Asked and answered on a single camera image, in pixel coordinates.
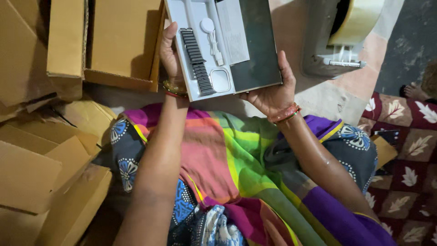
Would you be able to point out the person's right hand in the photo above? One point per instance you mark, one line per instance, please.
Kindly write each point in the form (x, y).
(275, 97)

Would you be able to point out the person's left hand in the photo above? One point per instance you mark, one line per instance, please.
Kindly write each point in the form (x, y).
(170, 65)

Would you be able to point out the smartwatch gift box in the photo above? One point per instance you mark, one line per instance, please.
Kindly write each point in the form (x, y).
(259, 51)

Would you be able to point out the pink and green bangles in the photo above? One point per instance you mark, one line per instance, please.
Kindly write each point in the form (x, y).
(284, 114)

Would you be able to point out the gold and red bangles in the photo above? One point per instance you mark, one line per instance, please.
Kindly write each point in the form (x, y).
(174, 89)

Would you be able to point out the silver smartwatch case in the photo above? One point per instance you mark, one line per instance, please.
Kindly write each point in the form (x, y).
(220, 80)

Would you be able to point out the open brown cardboard box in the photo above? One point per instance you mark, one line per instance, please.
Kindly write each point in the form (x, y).
(119, 37)

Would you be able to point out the grey tape dispenser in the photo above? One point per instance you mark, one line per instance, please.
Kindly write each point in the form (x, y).
(317, 51)

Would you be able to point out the white paper leaflet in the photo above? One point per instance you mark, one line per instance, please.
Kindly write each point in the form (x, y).
(234, 32)

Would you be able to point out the multicoloured sari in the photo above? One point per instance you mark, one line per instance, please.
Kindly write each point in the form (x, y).
(239, 177)

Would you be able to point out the clear packing tape roll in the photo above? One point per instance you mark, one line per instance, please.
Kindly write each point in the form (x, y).
(358, 20)

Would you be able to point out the small brown cardboard packet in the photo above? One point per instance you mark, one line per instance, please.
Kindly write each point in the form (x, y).
(384, 150)

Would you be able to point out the maroon floral floor mat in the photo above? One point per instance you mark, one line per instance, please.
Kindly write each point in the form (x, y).
(409, 177)

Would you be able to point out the pile of flat cardboard boxes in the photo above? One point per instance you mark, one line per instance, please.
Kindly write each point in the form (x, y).
(37, 164)

